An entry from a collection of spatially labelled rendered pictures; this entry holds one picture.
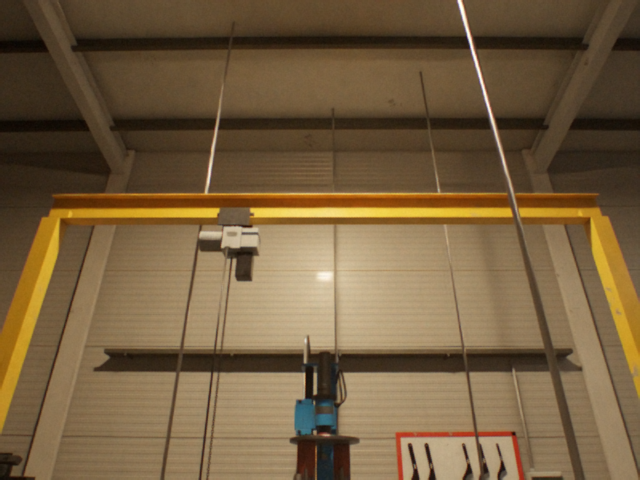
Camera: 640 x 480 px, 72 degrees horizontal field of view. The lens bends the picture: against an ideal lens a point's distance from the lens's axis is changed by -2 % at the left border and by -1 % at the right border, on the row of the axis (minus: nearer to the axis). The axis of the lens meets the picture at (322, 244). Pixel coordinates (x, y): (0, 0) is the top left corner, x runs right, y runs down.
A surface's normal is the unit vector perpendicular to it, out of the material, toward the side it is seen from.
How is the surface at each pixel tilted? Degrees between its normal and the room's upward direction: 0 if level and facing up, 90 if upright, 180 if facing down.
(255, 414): 90
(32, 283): 90
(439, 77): 174
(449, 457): 90
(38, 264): 90
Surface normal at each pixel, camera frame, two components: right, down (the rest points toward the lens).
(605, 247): 0.00, -0.49
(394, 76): 0.00, 0.81
